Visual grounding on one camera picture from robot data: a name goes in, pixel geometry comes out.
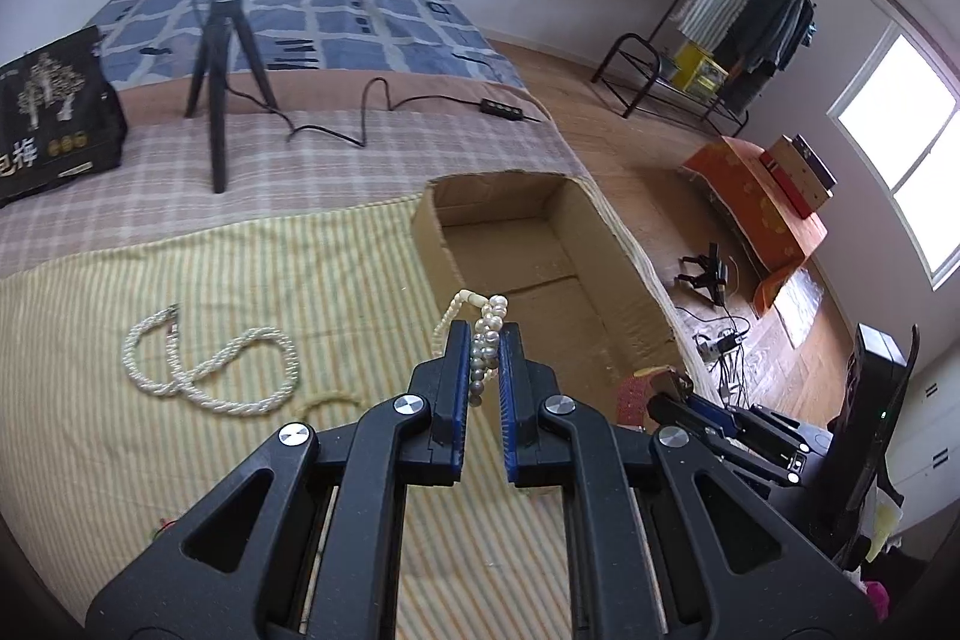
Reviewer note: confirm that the power strip with cables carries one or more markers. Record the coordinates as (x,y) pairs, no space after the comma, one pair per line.
(720,342)

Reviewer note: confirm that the window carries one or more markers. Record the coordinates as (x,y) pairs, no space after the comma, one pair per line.
(900,111)

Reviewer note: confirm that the yellow crate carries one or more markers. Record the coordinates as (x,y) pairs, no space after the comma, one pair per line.
(696,73)

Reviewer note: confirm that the plaid pink bed cover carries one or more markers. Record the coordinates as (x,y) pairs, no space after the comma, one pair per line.
(342,138)

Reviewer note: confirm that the cardboard tray box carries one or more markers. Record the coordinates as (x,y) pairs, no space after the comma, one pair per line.
(583,291)

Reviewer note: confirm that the cardboard boxes on table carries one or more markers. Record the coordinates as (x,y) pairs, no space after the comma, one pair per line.
(800,173)

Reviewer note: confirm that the black tripod stand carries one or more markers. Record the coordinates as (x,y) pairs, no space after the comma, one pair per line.
(225,18)

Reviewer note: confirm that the black small tripod on floor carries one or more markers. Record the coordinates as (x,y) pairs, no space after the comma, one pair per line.
(712,279)

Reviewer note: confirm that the orange cloth covered table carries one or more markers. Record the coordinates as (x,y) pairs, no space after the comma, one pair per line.
(778,239)

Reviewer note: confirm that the black snack bag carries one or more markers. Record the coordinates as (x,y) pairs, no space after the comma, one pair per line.
(61,118)

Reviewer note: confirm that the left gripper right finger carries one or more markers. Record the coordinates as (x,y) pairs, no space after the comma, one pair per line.
(663,539)

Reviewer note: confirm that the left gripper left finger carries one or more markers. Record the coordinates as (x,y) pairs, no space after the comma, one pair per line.
(303,538)

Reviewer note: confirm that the dark hanging clothes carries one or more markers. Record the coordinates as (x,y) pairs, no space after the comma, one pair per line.
(761,42)

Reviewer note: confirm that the blue patterned bedsheet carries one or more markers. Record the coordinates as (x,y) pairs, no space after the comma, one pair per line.
(146,41)

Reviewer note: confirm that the black clothes rack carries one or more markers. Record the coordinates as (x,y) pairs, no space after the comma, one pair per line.
(637,71)

